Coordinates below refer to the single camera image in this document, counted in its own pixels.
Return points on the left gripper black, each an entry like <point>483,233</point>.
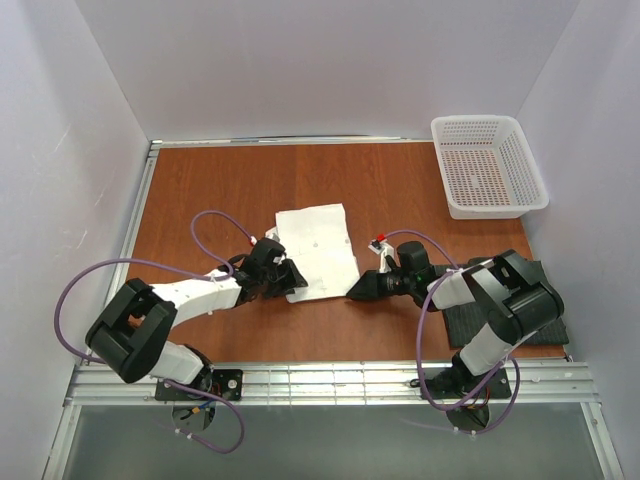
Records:
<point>280,275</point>

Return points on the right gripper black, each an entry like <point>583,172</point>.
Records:
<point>381,284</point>

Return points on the white long sleeve shirt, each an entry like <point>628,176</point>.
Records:
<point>317,240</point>

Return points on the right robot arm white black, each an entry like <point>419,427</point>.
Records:
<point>482,354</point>

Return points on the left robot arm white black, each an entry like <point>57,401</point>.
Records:
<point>131,334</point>

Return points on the dark striped folded shirt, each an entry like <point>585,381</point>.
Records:
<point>460,325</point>

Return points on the white plastic basket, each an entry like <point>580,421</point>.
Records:
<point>487,167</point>

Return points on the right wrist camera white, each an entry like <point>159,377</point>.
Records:
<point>386,253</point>

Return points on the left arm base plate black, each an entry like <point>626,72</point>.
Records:
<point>226,383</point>

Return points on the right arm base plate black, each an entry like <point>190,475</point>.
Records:
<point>445,386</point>

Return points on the aluminium frame rail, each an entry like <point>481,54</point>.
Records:
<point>540,380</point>

